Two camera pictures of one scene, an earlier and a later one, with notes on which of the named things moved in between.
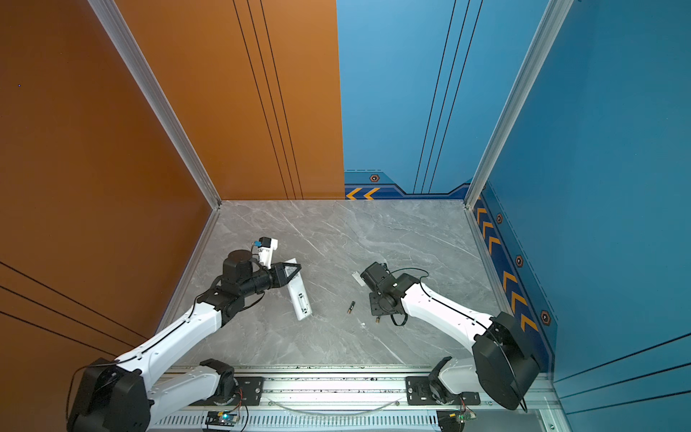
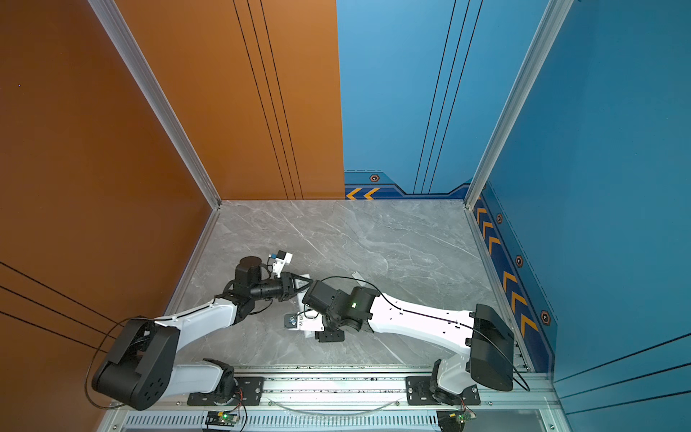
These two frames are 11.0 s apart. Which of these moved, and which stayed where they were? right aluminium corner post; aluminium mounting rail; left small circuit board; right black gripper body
Moved: right black gripper body
Stayed: left small circuit board; aluminium mounting rail; right aluminium corner post
